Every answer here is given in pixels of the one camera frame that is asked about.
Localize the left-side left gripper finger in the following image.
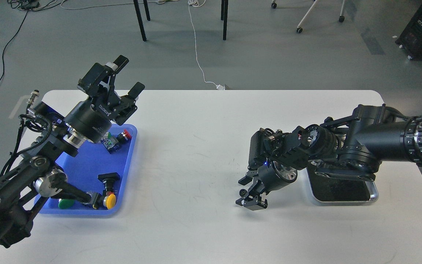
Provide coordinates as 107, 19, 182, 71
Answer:
125, 82, 145, 107
77, 55, 129, 101

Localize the white rolling chair base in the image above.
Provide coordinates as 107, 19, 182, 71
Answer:
271, 0, 346, 34

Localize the black right-side robot arm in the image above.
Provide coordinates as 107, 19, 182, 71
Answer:
236, 104, 422, 210

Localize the blue green selector switch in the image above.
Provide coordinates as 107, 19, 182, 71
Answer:
101, 132, 121, 154

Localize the black table leg right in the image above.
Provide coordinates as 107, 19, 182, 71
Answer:
221, 0, 229, 41

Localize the black left-side robot arm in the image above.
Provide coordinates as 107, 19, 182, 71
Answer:
0, 55, 145, 248

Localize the yellow push button switch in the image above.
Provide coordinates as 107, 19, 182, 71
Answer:
92, 193, 117, 209

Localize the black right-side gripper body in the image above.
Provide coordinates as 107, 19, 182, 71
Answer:
256, 161, 297, 193

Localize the black table leg left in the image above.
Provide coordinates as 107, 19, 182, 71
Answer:
133, 0, 151, 42

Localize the silver metal tray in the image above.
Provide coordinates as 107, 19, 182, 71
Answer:
306, 165, 379, 206

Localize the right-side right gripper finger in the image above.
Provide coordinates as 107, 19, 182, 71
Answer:
236, 185, 268, 211
238, 169, 260, 186

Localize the red push button switch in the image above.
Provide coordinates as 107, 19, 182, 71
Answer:
116, 129, 132, 144

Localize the white cable on floor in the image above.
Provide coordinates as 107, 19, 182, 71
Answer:
188, 0, 219, 88

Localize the black rectangular switch part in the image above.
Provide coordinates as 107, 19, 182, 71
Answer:
97, 172, 120, 193

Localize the blue plastic tray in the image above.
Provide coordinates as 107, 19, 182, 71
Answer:
40, 124, 137, 217

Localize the green push button switch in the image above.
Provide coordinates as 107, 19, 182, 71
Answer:
58, 199, 75, 209

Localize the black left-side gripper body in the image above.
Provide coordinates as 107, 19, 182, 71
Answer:
64, 92, 138, 143

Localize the black table leg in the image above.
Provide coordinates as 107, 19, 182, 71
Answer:
221, 0, 229, 41
133, 0, 151, 42

